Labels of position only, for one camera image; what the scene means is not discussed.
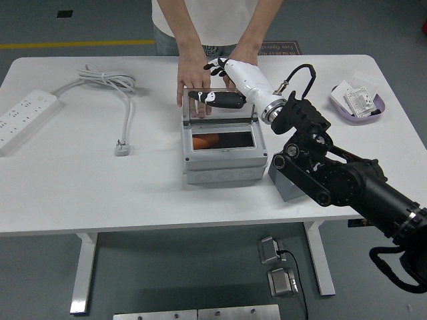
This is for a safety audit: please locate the person's left hand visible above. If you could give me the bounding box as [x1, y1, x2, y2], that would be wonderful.
[222, 49, 260, 93]

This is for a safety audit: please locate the person's right hand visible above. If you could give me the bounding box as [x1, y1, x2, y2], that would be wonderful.
[175, 53, 213, 119]

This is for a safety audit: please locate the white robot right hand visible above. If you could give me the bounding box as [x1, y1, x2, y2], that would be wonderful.
[187, 57, 284, 116]

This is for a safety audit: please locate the transparent hinged box lid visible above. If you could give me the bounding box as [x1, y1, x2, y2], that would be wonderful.
[182, 87, 260, 126]

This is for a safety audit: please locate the orange cylindrical battery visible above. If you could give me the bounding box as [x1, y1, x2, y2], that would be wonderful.
[192, 134, 221, 150]

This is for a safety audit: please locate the grey block battery holder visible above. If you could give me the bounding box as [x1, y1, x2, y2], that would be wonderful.
[268, 163, 310, 203]

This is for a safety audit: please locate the dark floor sign sticker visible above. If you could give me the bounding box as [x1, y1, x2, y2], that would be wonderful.
[258, 41, 304, 57]

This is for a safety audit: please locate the person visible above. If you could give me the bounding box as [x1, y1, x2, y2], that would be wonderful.
[151, 0, 284, 57]

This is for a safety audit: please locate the white socket module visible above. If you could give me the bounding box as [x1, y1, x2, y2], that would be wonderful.
[343, 85, 375, 118]

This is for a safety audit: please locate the purple shallow tray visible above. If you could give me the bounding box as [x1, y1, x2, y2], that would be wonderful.
[331, 85, 386, 126]

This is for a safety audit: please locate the metal foot pedal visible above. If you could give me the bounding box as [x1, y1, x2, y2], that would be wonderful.
[257, 235, 288, 266]
[266, 267, 300, 299]

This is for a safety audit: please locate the white power strip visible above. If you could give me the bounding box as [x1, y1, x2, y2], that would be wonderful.
[0, 89, 64, 157]

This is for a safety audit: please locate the white table leg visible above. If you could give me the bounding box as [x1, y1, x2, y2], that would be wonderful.
[69, 232, 98, 316]
[305, 221, 336, 297]

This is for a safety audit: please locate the grey plastic enclosure box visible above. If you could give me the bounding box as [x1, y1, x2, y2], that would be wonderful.
[181, 119, 270, 186]

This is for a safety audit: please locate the white power cable with plug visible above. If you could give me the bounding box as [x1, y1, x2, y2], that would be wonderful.
[49, 63, 138, 157]

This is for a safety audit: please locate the black pedal cable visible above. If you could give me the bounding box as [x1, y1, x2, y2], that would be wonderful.
[276, 249, 310, 320]

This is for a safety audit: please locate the metal base plate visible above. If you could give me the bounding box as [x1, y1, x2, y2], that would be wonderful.
[112, 309, 198, 320]
[197, 304, 281, 320]

